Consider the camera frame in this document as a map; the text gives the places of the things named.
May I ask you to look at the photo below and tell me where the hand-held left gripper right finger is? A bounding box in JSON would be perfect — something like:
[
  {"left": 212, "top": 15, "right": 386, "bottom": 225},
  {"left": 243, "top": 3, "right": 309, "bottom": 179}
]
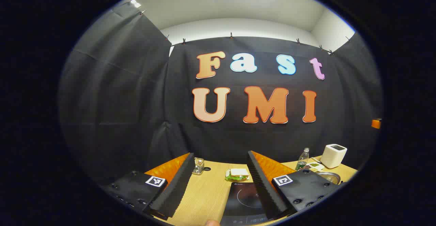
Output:
[{"left": 247, "top": 150, "right": 345, "bottom": 220}]

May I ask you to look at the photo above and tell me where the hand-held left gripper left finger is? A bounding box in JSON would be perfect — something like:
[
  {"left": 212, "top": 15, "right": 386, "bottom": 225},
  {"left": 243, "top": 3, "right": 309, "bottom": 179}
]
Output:
[{"left": 102, "top": 153, "right": 196, "bottom": 221}]

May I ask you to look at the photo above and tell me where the black induction cooktop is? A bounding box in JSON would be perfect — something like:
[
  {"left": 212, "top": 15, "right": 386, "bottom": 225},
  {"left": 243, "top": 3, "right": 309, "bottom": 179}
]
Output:
[{"left": 221, "top": 182, "right": 273, "bottom": 226}]

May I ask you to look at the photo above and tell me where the stainless steel pot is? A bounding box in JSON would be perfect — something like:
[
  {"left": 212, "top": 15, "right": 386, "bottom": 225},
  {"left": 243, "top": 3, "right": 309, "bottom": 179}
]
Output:
[{"left": 315, "top": 172, "right": 342, "bottom": 185}]

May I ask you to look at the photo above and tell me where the sandwich on small plate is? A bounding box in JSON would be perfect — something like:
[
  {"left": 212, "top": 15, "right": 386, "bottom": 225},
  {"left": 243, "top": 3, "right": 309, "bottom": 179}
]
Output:
[{"left": 225, "top": 168, "right": 250, "bottom": 182}]

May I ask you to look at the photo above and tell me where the small glass jar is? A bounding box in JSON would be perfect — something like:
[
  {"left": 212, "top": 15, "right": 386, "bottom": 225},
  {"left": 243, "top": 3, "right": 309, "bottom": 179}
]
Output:
[{"left": 192, "top": 158, "right": 205, "bottom": 175}]

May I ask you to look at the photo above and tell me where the clear plastic water bottle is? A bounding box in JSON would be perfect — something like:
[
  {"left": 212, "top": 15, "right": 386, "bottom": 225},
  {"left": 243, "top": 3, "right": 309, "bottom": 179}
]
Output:
[{"left": 295, "top": 148, "right": 310, "bottom": 171}]

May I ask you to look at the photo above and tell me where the white divided dish with beans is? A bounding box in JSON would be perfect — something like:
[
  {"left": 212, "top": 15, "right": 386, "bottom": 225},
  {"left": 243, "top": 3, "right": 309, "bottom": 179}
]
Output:
[{"left": 305, "top": 162, "right": 325, "bottom": 172}]

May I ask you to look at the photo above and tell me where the white toaster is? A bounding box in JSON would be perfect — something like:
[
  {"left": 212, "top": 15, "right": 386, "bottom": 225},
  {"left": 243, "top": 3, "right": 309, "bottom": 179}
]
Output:
[{"left": 320, "top": 144, "right": 348, "bottom": 169}]

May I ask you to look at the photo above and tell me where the black backdrop cloth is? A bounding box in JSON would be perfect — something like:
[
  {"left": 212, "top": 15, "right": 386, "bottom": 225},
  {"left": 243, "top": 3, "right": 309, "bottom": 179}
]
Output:
[{"left": 58, "top": 1, "right": 384, "bottom": 185}]

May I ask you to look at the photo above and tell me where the row of black cloth clips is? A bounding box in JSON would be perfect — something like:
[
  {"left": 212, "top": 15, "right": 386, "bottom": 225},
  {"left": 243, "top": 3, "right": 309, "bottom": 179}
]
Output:
[{"left": 139, "top": 10, "right": 351, "bottom": 55}]

